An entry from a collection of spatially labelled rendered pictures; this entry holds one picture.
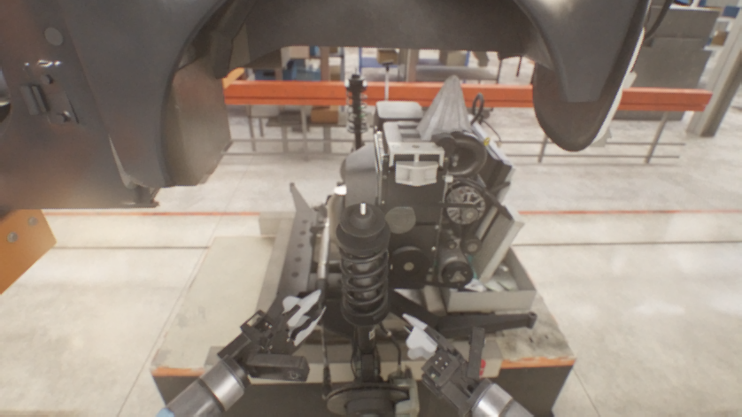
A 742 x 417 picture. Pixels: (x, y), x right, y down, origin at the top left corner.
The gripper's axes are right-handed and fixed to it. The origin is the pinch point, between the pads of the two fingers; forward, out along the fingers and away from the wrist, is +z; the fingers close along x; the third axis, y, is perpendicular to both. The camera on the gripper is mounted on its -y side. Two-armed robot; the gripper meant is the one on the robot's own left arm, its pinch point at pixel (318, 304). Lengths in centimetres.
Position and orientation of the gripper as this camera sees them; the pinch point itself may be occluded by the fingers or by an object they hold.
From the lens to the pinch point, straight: 83.8
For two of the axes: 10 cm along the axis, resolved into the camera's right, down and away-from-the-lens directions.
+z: 6.1, -4.7, 6.4
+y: -7.8, -2.3, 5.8
